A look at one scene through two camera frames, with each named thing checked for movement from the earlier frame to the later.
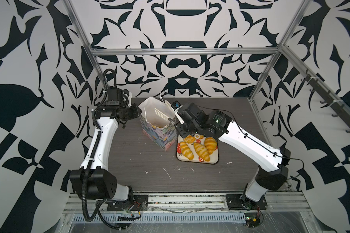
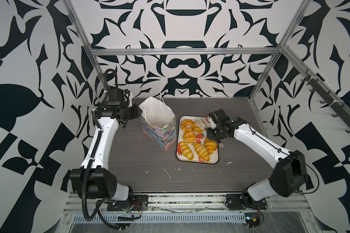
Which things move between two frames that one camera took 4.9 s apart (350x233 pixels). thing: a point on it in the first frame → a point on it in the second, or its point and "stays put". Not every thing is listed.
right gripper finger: [168, 104] → [206, 123]
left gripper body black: [130, 114] stays put
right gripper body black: [184, 128] → [215, 133]
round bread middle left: [189, 139] stays put
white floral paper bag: [160, 130] stays put
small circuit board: [252, 219] stays put
